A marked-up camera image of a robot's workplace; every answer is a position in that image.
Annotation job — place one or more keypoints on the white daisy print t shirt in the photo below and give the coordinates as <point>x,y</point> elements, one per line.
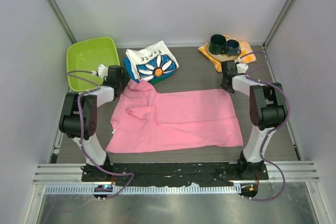
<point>153,61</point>

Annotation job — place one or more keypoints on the slotted white cable duct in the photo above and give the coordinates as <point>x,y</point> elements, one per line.
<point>105,189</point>

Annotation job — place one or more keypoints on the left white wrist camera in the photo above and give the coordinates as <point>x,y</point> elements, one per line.
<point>102,71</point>

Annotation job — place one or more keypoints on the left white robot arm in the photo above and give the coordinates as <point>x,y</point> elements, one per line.
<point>79,115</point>

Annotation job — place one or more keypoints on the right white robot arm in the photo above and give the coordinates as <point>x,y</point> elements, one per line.
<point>267,111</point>

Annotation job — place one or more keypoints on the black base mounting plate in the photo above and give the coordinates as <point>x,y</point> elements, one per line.
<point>204,174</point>

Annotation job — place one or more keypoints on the blue folded t shirt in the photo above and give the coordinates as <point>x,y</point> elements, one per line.
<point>127,65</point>

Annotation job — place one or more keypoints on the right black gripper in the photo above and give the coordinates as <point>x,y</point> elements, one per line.
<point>221,85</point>

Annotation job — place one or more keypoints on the dark blue mug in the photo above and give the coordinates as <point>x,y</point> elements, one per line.
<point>233,48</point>

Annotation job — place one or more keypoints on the dark green mug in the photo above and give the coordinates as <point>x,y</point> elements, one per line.
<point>217,44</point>

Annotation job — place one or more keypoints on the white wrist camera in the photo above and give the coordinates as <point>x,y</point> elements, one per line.
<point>241,67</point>
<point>102,71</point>

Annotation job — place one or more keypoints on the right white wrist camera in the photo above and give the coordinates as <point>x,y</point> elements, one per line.
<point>241,67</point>

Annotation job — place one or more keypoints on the pink t shirt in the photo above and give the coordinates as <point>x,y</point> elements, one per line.
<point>147,121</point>

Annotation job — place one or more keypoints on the lime green plastic tub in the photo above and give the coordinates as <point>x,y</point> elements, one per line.
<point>85,57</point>

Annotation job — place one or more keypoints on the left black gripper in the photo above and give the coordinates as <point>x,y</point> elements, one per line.
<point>125,80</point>

